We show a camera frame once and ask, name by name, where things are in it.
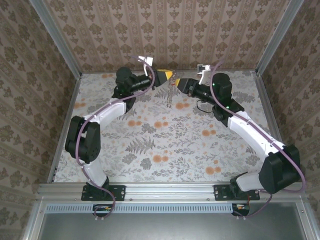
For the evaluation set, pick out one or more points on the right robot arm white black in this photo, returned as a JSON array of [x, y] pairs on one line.
[[252, 132]]

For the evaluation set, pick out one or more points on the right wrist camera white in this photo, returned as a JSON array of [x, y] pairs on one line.
[[203, 68]]

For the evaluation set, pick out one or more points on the aluminium side rail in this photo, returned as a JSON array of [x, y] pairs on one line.
[[58, 155], [267, 100]]

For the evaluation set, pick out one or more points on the brown lace wristlet keyring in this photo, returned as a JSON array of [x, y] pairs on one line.
[[170, 97]]

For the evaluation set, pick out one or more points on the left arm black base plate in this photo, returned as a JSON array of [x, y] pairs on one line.
[[117, 192]]

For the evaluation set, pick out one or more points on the aluminium frame post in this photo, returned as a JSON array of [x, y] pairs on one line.
[[277, 37], [56, 37]]

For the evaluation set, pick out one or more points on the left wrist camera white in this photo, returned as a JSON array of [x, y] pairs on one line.
[[147, 60]]

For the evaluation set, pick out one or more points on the grey metal panel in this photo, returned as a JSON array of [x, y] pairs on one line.
[[170, 227]]

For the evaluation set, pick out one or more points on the floral table cover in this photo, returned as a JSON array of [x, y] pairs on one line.
[[175, 150]]

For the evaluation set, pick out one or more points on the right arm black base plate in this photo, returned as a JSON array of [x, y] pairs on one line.
[[221, 192]]

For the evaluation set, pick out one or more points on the aluminium mounting rail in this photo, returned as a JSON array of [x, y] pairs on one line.
[[170, 191]]

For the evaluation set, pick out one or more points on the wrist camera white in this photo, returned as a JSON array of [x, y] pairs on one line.
[[147, 60], [203, 68]]

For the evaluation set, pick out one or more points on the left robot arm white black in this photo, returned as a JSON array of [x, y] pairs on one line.
[[110, 112]]

